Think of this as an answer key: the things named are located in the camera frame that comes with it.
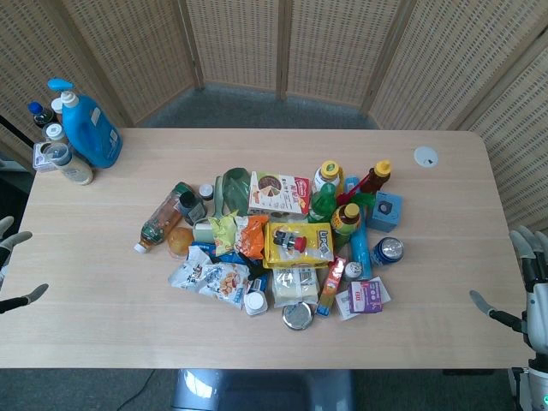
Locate blue flat package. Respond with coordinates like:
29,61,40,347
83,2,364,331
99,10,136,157
190,241,259,267

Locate red emergency stop button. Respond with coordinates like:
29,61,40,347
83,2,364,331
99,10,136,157
272,229,307,253

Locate brown tea bottle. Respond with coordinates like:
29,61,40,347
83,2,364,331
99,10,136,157
134,182,194,254

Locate iced tea bottle yellow cap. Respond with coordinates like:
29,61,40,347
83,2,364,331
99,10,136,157
331,202,362,248

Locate clear plastic box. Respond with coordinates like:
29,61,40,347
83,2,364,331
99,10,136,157
33,143,57,173

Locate blue pump detergent bottle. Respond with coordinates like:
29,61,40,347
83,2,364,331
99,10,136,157
46,78,124,170

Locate orange snack bag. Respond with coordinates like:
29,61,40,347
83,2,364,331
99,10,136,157
234,214,271,260

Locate red plastic utensil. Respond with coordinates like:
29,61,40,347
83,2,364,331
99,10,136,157
337,170,374,207

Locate pale green spoon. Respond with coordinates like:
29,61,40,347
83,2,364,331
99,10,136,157
211,175,227,220

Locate white snack bag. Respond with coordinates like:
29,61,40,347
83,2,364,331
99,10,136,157
167,247,252,310

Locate white cake box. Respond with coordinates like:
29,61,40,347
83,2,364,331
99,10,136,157
248,170,313,217

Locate white pill bottle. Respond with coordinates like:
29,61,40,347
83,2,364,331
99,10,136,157
243,277,270,317

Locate white cable grommet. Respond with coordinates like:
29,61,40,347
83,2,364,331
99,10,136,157
414,146,441,170

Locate blue tube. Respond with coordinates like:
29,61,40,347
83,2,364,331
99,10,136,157
349,222,373,282

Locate light blue cardboard box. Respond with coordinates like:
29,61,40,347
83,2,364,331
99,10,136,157
366,191,405,233

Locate yellow plastic package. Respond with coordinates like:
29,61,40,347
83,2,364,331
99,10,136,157
262,220,336,270

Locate red yellow stick box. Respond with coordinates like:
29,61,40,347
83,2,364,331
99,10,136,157
315,255,348,320

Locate blue drink can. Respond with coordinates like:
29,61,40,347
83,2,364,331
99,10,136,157
370,236,405,269

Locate clear jar with white lid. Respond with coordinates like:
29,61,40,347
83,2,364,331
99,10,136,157
42,122,69,146

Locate yellow green snack bag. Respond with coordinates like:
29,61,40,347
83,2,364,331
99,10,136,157
207,210,240,258

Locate green soda bottle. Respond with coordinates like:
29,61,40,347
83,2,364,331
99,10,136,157
307,182,339,225

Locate jar with blue lid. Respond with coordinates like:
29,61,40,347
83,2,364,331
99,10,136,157
27,101,57,129

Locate black-capped dark labelled jar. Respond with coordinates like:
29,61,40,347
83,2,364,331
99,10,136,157
178,191,208,226

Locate small silver top can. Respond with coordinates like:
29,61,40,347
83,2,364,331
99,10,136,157
343,260,366,283

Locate beige powder packet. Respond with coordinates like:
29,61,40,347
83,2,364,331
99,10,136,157
271,266,320,309

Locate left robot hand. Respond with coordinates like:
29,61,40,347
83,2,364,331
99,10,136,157
0,216,50,314

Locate white bottle with yellow cap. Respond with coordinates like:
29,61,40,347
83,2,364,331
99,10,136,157
313,160,344,194

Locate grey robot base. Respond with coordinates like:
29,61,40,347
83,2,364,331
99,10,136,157
170,368,357,411

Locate purple white box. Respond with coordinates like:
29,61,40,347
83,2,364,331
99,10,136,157
347,280,384,315

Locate black floor cable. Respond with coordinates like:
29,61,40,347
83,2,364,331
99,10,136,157
114,369,156,411

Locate brown honey bottle yellow cap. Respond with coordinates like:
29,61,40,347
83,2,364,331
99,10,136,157
359,159,392,194

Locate wicker folding screen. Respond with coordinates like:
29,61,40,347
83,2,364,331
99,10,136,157
0,0,548,235

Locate green plastic toy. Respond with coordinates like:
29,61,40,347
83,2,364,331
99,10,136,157
354,192,378,216

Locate green plastic bag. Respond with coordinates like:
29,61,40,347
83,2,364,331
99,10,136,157
221,168,253,216

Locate pale green cup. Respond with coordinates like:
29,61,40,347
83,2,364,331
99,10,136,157
192,217,215,243

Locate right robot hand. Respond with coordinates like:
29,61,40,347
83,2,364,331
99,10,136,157
469,225,548,361

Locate clear jar beige contents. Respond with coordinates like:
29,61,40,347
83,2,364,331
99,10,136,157
44,142,94,187

